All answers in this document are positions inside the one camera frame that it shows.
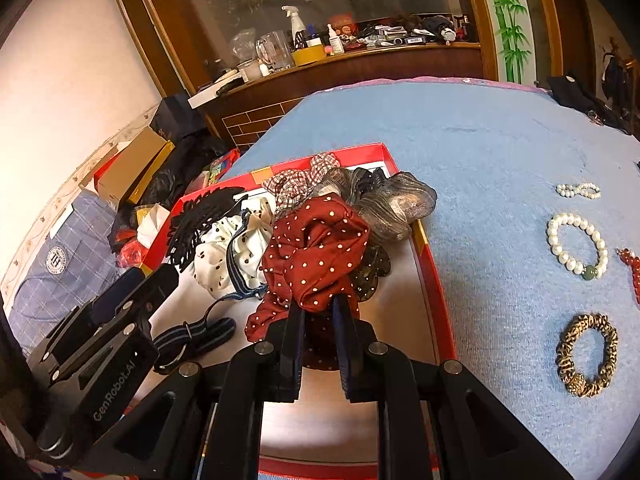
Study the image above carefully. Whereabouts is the dark clothing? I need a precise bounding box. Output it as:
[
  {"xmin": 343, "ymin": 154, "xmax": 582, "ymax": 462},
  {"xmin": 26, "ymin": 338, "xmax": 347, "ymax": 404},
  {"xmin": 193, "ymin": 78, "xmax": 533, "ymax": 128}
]
[{"xmin": 546, "ymin": 73, "xmax": 640, "ymax": 134}]

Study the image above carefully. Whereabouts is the yellow tape roll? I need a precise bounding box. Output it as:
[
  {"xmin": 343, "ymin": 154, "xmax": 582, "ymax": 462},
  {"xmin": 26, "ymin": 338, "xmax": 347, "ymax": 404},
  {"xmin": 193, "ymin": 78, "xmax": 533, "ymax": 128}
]
[{"xmin": 292, "ymin": 43, "xmax": 326, "ymax": 67}]

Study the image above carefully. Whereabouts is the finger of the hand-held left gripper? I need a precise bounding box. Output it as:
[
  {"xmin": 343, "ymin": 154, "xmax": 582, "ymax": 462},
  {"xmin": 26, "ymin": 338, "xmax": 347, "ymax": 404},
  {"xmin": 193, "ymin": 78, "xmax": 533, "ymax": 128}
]
[
  {"xmin": 92, "ymin": 266, "xmax": 147, "ymax": 312},
  {"xmin": 120, "ymin": 264, "xmax": 180, "ymax": 322}
]

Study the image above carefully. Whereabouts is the orange patterned cloth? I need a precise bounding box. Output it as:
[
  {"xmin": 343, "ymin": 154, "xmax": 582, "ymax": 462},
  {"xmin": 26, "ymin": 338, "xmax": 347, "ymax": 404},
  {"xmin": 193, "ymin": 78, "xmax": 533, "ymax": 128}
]
[{"xmin": 24, "ymin": 459, "xmax": 77, "ymax": 480}]

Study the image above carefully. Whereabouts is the pile of assorted small things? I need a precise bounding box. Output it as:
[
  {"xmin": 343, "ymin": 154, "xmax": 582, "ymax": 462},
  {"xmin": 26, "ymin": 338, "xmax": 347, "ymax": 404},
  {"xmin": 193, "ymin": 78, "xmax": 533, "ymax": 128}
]
[{"xmin": 344, "ymin": 9, "xmax": 474, "ymax": 52}]

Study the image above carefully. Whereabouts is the wooden door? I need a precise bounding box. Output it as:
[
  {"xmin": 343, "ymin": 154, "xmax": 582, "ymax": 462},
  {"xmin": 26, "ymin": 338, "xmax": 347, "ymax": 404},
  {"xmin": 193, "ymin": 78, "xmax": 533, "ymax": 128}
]
[{"xmin": 546, "ymin": 0, "xmax": 599, "ymax": 94}]

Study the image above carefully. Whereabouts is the red plaid scrunchie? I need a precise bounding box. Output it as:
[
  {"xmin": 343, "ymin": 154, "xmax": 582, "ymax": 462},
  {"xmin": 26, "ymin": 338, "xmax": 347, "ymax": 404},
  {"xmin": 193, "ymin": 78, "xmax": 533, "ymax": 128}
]
[{"xmin": 262, "ymin": 152, "xmax": 342, "ymax": 207}]

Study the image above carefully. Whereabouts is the white spray bottle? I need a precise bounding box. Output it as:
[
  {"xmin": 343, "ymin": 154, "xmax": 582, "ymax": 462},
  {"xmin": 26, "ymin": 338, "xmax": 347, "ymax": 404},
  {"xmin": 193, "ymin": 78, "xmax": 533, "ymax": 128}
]
[{"xmin": 281, "ymin": 5, "xmax": 308, "ymax": 54}]

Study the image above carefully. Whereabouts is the small pearl bracelet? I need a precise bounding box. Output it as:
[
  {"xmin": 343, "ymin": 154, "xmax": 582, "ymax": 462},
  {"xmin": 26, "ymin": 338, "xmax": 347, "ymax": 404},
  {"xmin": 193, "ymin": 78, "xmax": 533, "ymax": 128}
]
[{"xmin": 556, "ymin": 182, "xmax": 601, "ymax": 201}]

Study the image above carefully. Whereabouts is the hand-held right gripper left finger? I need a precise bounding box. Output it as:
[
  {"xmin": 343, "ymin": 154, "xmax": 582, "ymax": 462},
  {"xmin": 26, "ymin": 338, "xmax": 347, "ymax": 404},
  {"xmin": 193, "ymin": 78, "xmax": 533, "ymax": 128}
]
[{"xmin": 80, "ymin": 302, "xmax": 307, "ymax": 480}]

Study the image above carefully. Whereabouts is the flat white box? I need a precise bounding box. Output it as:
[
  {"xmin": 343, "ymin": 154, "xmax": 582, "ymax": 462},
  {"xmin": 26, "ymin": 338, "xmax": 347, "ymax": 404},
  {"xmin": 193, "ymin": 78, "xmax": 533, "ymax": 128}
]
[{"xmin": 187, "ymin": 86, "xmax": 224, "ymax": 110}]

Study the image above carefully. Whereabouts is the tissue packet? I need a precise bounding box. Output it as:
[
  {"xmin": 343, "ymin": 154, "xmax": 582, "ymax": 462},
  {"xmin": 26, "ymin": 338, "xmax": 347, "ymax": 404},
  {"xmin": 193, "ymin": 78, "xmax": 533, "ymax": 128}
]
[{"xmin": 136, "ymin": 203, "xmax": 170, "ymax": 247}]

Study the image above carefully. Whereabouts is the red plastic bag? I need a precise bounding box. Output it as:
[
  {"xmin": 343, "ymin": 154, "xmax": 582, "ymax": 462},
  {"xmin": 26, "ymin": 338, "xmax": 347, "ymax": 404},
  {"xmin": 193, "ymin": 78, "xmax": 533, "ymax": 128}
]
[{"xmin": 109, "ymin": 224, "xmax": 152, "ymax": 269}]

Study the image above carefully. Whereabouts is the bamboo painted panel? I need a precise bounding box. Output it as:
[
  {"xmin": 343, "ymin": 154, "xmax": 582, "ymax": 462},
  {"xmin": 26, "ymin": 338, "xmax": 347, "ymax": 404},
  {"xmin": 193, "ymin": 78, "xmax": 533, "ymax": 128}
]
[{"xmin": 472, "ymin": 0, "xmax": 539, "ymax": 84}]

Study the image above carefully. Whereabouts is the black lace hair band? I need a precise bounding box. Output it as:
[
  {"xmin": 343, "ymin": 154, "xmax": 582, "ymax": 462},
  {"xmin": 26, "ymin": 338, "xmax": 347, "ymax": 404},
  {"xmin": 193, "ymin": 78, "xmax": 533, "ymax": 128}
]
[{"xmin": 166, "ymin": 187, "xmax": 249, "ymax": 274}]

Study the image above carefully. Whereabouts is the glass mug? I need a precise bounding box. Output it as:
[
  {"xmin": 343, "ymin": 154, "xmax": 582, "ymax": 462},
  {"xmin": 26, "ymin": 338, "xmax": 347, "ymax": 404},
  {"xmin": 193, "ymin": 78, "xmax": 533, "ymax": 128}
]
[{"xmin": 255, "ymin": 30, "xmax": 296, "ymax": 74}]

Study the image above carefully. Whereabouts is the black plastic bag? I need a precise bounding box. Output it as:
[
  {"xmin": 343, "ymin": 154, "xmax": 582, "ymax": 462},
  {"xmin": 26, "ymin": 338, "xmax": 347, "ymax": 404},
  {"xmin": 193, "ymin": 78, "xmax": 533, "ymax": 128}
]
[{"xmin": 144, "ymin": 134, "xmax": 227, "ymax": 202}]

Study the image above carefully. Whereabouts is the wooden cabinet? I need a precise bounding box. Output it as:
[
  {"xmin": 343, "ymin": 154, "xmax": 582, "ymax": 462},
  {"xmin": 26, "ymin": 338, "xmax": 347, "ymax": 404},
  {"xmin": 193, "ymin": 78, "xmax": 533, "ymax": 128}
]
[{"xmin": 204, "ymin": 41, "xmax": 485, "ymax": 157}]

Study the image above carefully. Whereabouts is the blue striped headband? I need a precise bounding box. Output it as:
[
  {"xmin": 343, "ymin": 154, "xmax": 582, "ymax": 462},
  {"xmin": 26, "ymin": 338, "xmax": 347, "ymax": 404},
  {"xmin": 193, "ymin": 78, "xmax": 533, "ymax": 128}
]
[{"xmin": 152, "ymin": 207, "xmax": 273, "ymax": 374}]

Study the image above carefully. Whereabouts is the black scrunchie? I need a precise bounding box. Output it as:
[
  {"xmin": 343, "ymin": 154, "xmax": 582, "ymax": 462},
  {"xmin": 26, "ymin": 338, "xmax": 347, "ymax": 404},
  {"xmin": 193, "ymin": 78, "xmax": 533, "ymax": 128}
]
[{"xmin": 349, "ymin": 167, "xmax": 392, "ymax": 202}]

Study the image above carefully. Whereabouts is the leopard print scrunchie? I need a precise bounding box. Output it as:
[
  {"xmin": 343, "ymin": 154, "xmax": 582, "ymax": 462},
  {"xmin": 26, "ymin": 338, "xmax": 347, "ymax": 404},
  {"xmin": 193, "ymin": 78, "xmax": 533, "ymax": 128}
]
[{"xmin": 555, "ymin": 313, "xmax": 620, "ymax": 400}]

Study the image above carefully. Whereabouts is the blue plaid cloth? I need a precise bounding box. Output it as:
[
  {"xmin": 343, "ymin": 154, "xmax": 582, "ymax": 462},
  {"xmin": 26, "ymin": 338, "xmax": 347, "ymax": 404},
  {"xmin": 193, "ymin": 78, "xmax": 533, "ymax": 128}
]
[{"xmin": 6, "ymin": 191, "xmax": 122, "ymax": 347}]

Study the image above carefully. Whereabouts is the small white bottle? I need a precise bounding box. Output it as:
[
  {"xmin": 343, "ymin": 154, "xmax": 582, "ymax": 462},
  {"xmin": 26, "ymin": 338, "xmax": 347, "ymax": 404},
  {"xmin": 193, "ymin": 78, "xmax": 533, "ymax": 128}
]
[{"xmin": 327, "ymin": 23, "xmax": 347, "ymax": 56}]

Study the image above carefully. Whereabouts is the brown cardboard box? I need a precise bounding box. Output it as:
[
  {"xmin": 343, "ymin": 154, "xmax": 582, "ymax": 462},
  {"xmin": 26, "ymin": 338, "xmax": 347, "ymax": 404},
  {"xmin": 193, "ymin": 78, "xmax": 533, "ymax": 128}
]
[{"xmin": 94, "ymin": 126, "xmax": 177, "ymax": 207}]

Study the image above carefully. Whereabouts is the red bead bracelet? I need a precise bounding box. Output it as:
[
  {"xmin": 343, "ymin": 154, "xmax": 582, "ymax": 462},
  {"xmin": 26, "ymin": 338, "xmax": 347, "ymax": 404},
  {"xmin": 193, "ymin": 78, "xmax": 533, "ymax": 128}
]
[{"xmin": 615, "ymin": 247, "xmax": 640, "ymax": 307}]

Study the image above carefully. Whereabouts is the black gift bag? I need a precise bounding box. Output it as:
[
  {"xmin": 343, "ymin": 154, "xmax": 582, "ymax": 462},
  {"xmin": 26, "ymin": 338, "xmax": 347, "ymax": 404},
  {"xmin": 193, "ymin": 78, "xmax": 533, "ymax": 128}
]
[{"xmin": 149, "ymin": 93, "xmax": 207, "ymax": 142}]

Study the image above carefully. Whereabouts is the white cherry print scrunchie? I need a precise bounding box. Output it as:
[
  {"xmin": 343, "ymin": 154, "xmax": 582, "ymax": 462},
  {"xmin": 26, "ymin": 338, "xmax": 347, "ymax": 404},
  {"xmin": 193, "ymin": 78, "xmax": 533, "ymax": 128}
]
[{"xmin": 191, "ymin": 197, "xmax": 274, "ymax": 294}]

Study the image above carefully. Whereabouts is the red shallow box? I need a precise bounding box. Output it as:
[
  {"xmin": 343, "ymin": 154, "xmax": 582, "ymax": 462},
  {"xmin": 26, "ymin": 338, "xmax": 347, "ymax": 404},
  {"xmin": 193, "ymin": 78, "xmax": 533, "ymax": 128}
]
[{"xmin": 137, "ymin": 141, "xmax": 457, "ymax": 480}]

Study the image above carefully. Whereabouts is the dark sheer dotted scrunchie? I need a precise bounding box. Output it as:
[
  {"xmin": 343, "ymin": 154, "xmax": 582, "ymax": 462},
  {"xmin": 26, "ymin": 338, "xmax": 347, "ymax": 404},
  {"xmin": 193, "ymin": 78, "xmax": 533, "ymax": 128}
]
[{"xmin": 349, "ymin": 244, "xmax": 392, "ymax": 304}]

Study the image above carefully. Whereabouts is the red polka dot scrunchie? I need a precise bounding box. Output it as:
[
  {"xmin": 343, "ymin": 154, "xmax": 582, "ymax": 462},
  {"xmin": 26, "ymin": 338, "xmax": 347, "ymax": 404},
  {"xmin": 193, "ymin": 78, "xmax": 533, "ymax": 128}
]
[{"xmin": 244, "ymin": 194, "xmax": 372, "ymax": 372}]

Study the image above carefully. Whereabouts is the large pearl bracelet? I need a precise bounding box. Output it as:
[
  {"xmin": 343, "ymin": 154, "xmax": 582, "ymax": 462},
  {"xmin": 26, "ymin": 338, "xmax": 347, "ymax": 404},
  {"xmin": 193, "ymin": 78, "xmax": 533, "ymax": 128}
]
[{"xmin": 547, "ymin": 212, "xmax": 610, "ymax": 281}]

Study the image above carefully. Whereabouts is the grey metallic scrunchie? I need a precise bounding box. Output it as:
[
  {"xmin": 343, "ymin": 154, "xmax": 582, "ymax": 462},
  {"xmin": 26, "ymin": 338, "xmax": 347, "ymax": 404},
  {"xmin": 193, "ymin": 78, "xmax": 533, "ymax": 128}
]
[{"xmin": 310, "ymin": 167, "xmax": 439, "ymax": 244}]

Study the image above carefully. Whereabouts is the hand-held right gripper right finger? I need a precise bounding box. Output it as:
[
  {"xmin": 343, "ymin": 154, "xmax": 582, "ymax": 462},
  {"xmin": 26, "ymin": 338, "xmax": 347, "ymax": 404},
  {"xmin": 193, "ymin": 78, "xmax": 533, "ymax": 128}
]
[{"xmin": 331, "ymin": 297, "xmax": 573, "ymax": 480}]

